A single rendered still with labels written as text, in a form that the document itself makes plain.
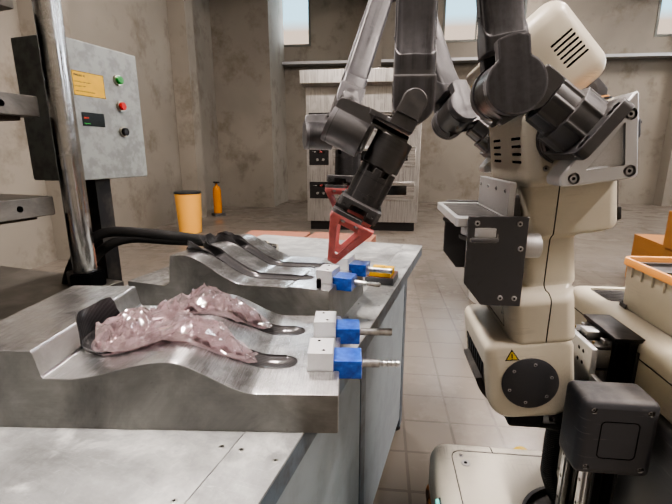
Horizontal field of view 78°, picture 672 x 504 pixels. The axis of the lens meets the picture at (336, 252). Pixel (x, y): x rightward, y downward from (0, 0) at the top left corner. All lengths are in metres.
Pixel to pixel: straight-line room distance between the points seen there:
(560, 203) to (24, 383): 0.86
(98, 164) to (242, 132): 8.03
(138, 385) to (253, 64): 9.09
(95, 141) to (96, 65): 0.23
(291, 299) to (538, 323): 0.47
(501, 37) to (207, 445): 0.63
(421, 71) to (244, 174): 8.91
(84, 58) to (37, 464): 1.17
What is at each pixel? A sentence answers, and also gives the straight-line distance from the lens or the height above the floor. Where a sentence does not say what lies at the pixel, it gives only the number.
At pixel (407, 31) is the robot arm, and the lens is 0.63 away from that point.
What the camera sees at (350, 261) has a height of 0.91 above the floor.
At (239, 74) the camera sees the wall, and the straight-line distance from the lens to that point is 9.58.
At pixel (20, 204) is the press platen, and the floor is 1.03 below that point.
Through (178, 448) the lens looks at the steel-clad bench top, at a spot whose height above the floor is 0.80.
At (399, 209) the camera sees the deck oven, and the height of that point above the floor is 0.34.
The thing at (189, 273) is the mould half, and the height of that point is 0.89.
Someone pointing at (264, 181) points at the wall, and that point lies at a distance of 9.33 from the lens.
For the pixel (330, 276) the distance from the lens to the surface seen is 0.84.
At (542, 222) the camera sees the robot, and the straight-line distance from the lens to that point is 0.83.
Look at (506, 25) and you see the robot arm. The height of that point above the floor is 1.31.
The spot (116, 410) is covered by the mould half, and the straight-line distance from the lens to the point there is 0.63.
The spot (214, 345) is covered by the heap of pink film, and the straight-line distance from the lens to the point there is 0.60.
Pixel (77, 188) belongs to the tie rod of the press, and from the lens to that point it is 1.30.
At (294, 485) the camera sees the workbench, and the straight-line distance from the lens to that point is 0.75.
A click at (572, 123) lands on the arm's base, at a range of 0.65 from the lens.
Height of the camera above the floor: 1.15
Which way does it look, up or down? 13 degrees down
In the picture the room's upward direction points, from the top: straight up
